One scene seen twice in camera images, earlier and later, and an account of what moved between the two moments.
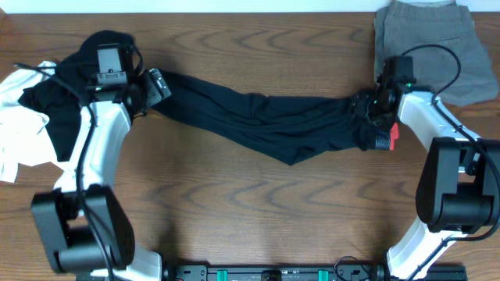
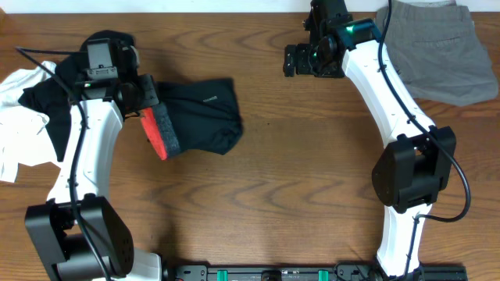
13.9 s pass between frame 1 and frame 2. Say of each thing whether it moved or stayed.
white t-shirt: stayed
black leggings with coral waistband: moved
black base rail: stayed
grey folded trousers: stayed
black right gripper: moved
